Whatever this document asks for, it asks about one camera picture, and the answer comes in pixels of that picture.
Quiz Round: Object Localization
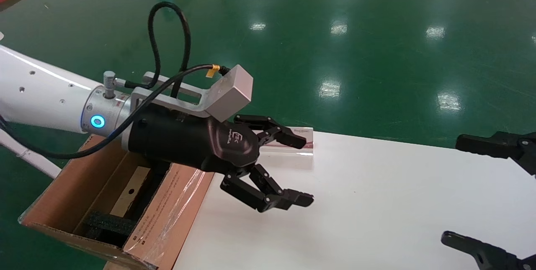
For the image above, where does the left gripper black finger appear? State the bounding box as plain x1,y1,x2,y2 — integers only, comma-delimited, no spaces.
220,164,314,213

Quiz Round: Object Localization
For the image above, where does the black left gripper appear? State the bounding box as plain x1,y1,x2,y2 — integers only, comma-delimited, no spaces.
121,103,307,175

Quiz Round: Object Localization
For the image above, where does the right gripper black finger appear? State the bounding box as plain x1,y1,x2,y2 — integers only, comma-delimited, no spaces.
440,232,536,270
455,132,536,177

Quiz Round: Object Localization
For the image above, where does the large cardboard box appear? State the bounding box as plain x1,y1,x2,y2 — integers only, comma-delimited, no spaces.
19,134,216,270

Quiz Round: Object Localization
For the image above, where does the acrylic sign with Chinese text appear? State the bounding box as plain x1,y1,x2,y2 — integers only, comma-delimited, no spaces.
260,126,314,156

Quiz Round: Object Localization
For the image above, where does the black foam insert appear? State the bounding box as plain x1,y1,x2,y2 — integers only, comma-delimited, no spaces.
84,213,139,249

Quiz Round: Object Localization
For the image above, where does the white pipe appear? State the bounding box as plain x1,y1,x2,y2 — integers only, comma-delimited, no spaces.
0,130,62,180

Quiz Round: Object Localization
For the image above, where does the black cable with yellow label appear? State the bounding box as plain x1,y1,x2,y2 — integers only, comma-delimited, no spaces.
0,64,230,160

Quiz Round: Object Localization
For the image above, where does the black looped cable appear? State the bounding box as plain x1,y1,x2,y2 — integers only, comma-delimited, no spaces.
124,1,192,99

